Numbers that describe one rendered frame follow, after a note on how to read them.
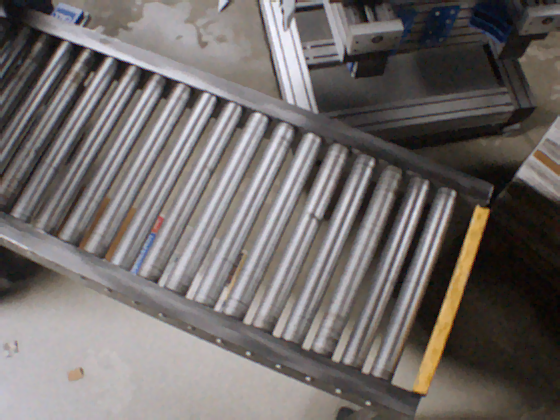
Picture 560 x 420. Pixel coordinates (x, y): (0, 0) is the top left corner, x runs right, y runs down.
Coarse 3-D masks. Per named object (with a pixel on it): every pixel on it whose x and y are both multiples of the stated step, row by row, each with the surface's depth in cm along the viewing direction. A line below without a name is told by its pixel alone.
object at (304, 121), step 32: (0, 0) 164; (64, 32) 160; (96, 32) 161; (128, 64) 158; (160, 64) 158; (224, 96) 155; (256, 96) 155; (320, 128) 153; (352, 128) 153; (352, 160) 156; (384, 160) 150; (416, 160) 151; (480, 192) 148
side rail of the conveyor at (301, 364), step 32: (0, 224) 141; (32, 256) 146; (64, 256) 139; (96, 288) 145; (128, 288) 138; (160, 288) 138; (160, 320) 147; (192, 320) 136; (224, 320) 136; (256, 352) 134; (288, 352) 134; (320, 384) 136; (352, 384) 132; (384, 384) 132
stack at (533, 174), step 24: (552, 144) 165; (528, 168) 179; (504, 192) 198; (528, 192) 188; (552, 192) 179; (504, 216) 207; (528, 216) 197; (552, 216) 188; (480, 240) 229; (504, 240) 217; (528, 240) 207; (552, 240) 197; (528, 264) 216; (552, 264) 207
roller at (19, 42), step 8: (16, 32) 161; (24, 32) 160; (32, 32) 162; (16, 40) 159; (24, 40) 160; (32, 40) 163; (8, 48) 158; (16, 48) 159; (24, 48) 161; (0, 56) 158; (8, 56) 158; (16, 56) 159; (0, 64) 157; (8, 64) 158; (16, 64) 161; (0, 72) 156; (8, 72) 158; (0, 80) 156; (0, 88) 158
